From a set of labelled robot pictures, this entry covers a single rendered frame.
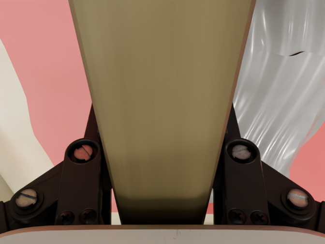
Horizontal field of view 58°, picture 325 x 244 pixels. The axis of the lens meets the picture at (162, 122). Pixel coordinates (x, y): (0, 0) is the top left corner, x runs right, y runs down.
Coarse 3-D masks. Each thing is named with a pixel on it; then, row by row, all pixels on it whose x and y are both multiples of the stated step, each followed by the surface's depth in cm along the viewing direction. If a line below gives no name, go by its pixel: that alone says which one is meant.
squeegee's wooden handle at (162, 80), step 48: (96, 0) 4; (144, 0) 4; (192, 0) 4; (240, 0) 4; (96, 48) 5; (144, 48) 5; (192, 48) 5; (240, 48) 5; (96, 96) 6; (144, 96) 5; (192, 96) 5; (144, 144) 6; (192, 144) 6; (144, 192) 8; (192, 192) 8
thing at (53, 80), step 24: (24, 48) 17; (48, 48) 17; (72, 48) 17; (24, 72) 18; (48, 72) 18; (72, 72) 18; (48, 96) 19; (72, 96) 19; (48, 120) 21; (72, 120) 21; (48, 144) 23; (312, 144) 23; (312, 168) 25; (312, 192) 28
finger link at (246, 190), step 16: (224, 144) 10; (240, 144) 10; (224, 160) 9; (240, 160) 9; (256, 160) 9; (224, 176) 9; (240, 176) 9; (256, 176) 9; (224, 192) 9; (240, 192) 9; (256, 192) 9; (224, 208) 8; (240, 208) 8; (256, 208) 8; (224, 224) 8; (240, 224) 8; (256, 224) 8
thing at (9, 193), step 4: (0, 176) 26; (0, 180) 26; (0, 184) 26; (4, 184) 27; (0, 188) 26; (4, 188) 27; (8, 188) 27; (0, 192) 26; (4, 192) 27; (8, 192) 27; (12, 192) 28; (0, 196) 26; (4, 196) 27; (8, 196) 27; (12, 196) 28; (0, 200) 26; (4, 200) 27; (8, 200) 27
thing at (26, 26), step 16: (0, 0) 15; (16, 0) 15; (32, 0) 15; (48, 0) 15; (64, 0) 15; (0, 16) 15; (16, 16) 15; (32, 16) 15; (48, 16) 15; (64, 16) 15; (0, 32) 16; (16, 32) 16; (32, 32) 16; (48, 32) 16; (64, 32) 16
